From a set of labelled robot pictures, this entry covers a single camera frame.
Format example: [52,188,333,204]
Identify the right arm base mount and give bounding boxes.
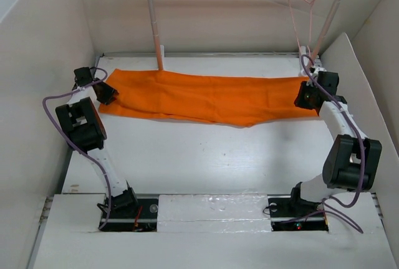
[262,195,329,232]

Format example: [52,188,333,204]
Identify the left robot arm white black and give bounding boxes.
[55,67,139,217]

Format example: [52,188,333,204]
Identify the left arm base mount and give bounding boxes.
[97,196,159,232]

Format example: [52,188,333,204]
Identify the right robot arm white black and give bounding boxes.
[288,67,382,215]

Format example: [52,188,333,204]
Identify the pink wire hanger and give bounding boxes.
[286,0,331,55]

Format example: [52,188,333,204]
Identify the orange trousers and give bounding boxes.
[99,69,317,127]

